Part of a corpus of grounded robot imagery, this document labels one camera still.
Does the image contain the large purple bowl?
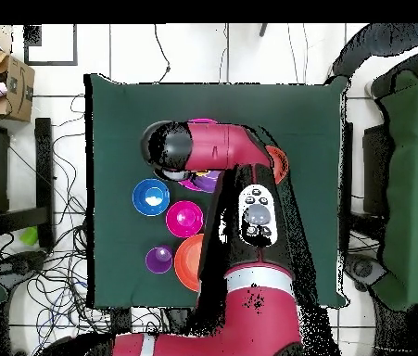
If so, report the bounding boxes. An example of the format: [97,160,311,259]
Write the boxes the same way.
[192,169,223,194]

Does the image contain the large pink bowl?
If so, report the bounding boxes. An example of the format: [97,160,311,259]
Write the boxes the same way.
[176,118,218,193]

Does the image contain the dark blue bowl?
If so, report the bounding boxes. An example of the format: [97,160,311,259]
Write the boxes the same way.
[132,178,171,217]

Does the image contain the small red bowl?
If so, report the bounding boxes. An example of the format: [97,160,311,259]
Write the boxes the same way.
[165,200,205,239]

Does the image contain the large orange bowl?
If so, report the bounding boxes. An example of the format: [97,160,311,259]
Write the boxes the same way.
[173,233,205,294]

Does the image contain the small orange-red bowl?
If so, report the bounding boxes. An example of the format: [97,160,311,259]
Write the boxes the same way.
[265,145,290,186]

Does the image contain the purple cup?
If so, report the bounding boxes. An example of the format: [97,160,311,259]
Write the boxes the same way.
[145,244,175,275]

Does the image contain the black floor box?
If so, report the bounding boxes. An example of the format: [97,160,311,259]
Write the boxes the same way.
[109,307,133,335]

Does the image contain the black stand base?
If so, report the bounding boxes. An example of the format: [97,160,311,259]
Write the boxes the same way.
[344,254,386,292]

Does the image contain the small green floor cup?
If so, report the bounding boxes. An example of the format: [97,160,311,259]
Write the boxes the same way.
[19,225,40,248]

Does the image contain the black stand with knob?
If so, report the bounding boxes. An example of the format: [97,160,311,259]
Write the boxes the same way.
[0,250,47,290]

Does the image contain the cardboard box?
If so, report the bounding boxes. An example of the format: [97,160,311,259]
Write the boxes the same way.
[0,55,36,123]

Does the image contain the person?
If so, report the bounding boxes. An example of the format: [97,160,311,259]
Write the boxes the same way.
[331,23,418,99]

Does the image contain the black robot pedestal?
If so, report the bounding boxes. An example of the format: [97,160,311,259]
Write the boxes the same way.
[163,307,196,335]

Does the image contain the black floor cable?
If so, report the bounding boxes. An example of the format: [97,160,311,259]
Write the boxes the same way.
[153,24,171,83]

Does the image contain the tangle of black cables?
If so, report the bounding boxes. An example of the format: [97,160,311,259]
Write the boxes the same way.
[6,92,165,356]

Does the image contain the blue cable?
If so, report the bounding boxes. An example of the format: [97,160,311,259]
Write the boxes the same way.
[35,279,91,335]

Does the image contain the black square floor frame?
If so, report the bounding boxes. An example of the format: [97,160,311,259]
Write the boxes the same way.
[23,24,79,67]

